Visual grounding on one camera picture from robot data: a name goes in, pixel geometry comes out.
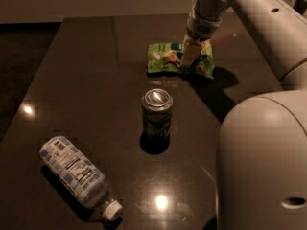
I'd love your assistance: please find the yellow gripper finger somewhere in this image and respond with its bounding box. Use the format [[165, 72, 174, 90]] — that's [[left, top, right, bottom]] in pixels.
[[180, 38, 201, 68]]

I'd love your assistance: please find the green rice chip bag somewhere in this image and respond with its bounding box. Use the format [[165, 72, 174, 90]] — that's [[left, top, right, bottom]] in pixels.
[[147, 40, 215, 79]]

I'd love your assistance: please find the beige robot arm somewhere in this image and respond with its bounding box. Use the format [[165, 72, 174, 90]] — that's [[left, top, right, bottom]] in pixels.
[[181, 0, 307, 230]]

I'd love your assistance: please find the silver 7up can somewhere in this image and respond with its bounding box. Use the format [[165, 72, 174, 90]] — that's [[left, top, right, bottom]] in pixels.
[[142, 88, 173, 142]]

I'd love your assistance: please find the clear plastic water bottle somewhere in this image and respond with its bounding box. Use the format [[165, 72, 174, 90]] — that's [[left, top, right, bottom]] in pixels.
[[39, 136, 123, 221]]

